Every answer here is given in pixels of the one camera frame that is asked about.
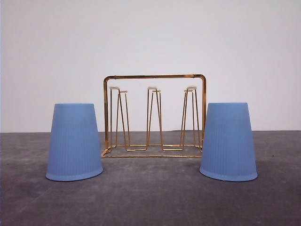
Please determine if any blue ribbed cup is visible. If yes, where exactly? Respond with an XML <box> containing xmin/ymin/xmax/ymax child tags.
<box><xmin>46</xmin><ymin>103</ymin><xmax>103</xmax><ymax>181</ymax></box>
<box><xmin>199</xmin><ymin>102</ymin><xmax>258</xmax><ymax>181</ymax></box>

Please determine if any gold wire cup rack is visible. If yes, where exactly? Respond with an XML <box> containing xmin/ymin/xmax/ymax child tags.
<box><xmin>101</xmin><ymin>73</ymin><xmax>206</xmax><ymax>158</ymax></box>

